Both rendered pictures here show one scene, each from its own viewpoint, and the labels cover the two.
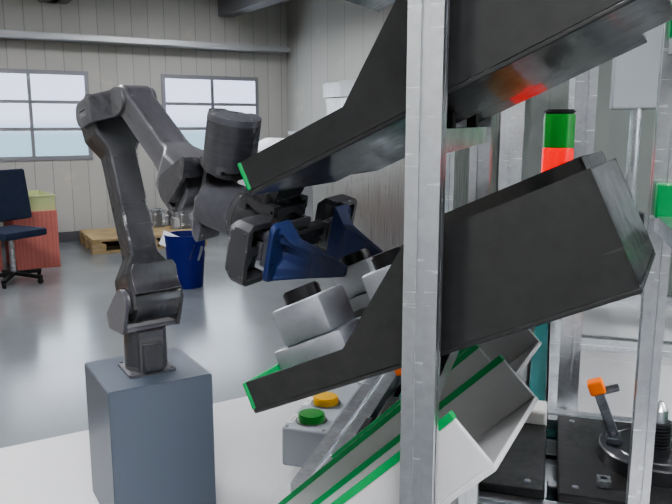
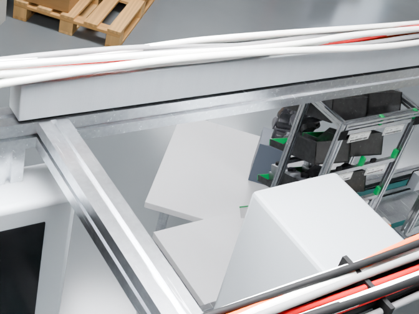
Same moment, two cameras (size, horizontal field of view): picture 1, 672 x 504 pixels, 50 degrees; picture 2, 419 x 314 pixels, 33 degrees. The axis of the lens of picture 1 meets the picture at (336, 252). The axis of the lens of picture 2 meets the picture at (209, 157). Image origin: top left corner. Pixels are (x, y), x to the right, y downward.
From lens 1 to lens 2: 2.05 m
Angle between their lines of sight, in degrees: 39
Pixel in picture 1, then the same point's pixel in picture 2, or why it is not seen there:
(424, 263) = (277, 178)
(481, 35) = (298, 151)
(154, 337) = (280, 134)
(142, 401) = (268, 150)
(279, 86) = not seen: outside the picture
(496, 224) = (290, 179)
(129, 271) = (280, 113)
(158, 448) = (267, 164)
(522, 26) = (302, 154)
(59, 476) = (247, 151)
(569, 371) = (409, 220)
